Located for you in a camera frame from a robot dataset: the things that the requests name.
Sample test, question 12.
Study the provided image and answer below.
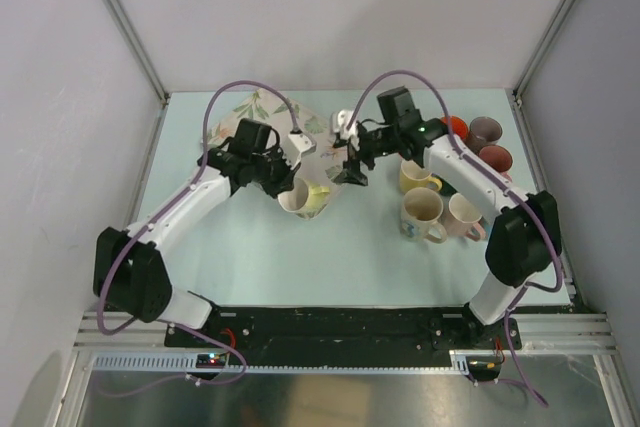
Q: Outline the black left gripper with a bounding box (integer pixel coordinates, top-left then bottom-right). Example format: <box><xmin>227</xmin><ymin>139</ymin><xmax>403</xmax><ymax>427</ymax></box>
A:
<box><xmin>250</xmin><ymin>143</ymin><xmax>300</xmax><ymax>199</ymax></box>

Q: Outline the pale yellow green mug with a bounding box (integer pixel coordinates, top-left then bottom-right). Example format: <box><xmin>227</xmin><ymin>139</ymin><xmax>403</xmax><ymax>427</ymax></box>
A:
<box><xmin>277</xmin><ymin>177</ymin><xmax>330</xmax><ymax>220</ymax></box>

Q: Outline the beige mug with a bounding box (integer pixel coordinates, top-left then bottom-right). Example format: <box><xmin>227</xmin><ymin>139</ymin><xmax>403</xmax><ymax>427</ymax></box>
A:
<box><xmin>400</xmin><ymin>187</ymin><xmax>448</xmax><ymax>244</ymax></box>

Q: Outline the orange mug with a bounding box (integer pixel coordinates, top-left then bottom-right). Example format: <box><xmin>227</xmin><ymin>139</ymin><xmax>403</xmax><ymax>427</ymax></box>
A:
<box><xmin>440</xmin><ymin>116</ymin><xmax>469</xmax><ymax>141</ymax></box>

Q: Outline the pink octagonal mug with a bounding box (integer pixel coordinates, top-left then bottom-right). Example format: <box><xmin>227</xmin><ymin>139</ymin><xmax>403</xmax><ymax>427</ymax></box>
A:
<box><xmin>442</xmin><ymin>193</ymin><xmax>487</xmax><ymax>242</ymax></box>

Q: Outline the purple mug black handle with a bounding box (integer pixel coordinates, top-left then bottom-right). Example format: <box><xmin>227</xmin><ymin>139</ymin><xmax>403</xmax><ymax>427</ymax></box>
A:
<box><xmin>467</xmin><ymin>116</ymin><xmax>503</xmax><ymax>150</ymax></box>

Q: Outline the pink face pattern mug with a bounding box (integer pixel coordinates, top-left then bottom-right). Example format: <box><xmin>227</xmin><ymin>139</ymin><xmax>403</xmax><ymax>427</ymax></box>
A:
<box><xmin>478</xmin><ymin>145</ymin><xmax>513</xmax><ymax>179</ymax></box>

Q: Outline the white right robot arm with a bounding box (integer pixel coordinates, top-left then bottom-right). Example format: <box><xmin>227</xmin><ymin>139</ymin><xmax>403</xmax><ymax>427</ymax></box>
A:
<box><xmin>330</xmin><ymin>87</ymin><xmax>562</xmax><ymax>348</ymax></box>

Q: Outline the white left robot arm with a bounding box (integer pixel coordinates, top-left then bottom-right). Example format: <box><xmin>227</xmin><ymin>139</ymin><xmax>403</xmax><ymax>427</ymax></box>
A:
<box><xmin>93</xmin><ymin>119</ymin><xmax>316</xmax><ymax>346</ymax></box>

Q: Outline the leaf pattern serving tray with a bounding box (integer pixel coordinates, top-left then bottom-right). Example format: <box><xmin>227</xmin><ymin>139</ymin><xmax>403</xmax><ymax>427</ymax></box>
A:
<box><xmin>206</xmin><ymin>88</ymin><xmax>346</xmax><ymax>220</ymax></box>

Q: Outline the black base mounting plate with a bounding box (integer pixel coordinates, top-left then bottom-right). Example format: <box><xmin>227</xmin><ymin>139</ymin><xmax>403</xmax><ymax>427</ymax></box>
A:
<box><xmin>164</xmin><ymin>306</ymin><xmax>522</xmax><ymax>369</ymax></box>

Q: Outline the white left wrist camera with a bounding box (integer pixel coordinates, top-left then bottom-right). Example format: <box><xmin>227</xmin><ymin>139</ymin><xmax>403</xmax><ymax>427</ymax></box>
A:
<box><xmin>287</xmin><ymin>131</ymin><xmax>317</xmax><ymax>157</ymax></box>

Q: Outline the grey slotted cable duct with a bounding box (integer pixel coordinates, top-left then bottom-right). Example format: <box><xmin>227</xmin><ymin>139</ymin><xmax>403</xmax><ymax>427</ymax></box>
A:
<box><xmin>93</xmin><ymin>352</ymin><xmax>498</xmax><ymax>375</ymax></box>

